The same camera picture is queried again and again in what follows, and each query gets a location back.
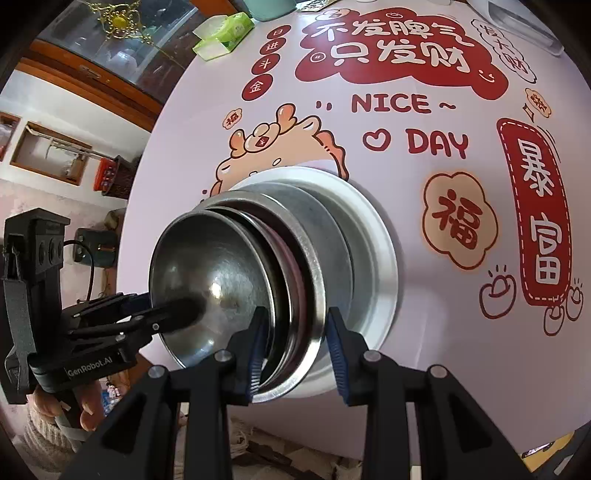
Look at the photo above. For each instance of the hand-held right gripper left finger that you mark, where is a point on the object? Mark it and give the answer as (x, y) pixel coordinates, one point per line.
(256, 364)

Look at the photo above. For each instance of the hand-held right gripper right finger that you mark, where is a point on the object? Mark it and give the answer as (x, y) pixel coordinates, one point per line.
(339, 364)

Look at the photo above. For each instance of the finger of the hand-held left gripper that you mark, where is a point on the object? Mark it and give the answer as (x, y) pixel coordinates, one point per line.
(180, 314)
(120, 304)

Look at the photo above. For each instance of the small steel bowl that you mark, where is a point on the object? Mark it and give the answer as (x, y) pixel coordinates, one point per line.
(207, 277)

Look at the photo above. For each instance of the pink steel bowl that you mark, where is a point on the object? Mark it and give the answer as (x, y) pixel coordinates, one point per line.
(293, 277)

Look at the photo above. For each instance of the white round plate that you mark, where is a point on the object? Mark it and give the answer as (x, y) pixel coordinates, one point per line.
(369, 258)

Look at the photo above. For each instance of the large steel bowl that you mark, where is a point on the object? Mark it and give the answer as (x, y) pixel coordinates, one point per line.
(318, 249)

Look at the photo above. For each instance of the person's left forearm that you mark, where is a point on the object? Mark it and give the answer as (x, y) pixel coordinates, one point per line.
(44, 436)

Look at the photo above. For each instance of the person's left hand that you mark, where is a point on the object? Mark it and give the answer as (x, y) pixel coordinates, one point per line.
(87, 406)

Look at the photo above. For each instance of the red plastic basket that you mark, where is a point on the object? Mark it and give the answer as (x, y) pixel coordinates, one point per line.
(105, 175)

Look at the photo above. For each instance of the clear glass sliding door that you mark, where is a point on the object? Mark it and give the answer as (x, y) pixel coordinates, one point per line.
(92, 50)

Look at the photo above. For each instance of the gold door ornament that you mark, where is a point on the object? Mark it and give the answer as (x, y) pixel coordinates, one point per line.
(115, 11)

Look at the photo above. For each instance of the green tissue box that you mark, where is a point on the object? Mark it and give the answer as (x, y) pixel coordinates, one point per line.
(226, 32)

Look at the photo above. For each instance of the teal lidded jar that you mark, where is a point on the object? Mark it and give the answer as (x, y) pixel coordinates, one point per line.
(270, 9)

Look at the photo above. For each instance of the white clear-lid storage box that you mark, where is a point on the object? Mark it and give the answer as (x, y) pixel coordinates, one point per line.
(521, 27)

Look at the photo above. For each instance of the wooden framed wall niche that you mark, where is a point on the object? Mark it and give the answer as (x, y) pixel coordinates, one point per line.
(46, 152)

